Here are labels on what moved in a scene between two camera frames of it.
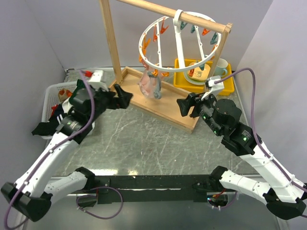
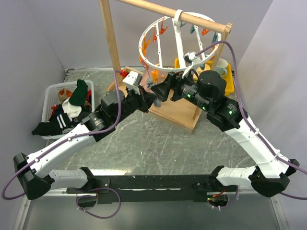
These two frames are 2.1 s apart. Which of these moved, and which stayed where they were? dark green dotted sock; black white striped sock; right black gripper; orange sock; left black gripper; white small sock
Moved: left black gripper; right black gripper
Stayed: white small sock; dark green dotted sock; black white striped sock; orange sock
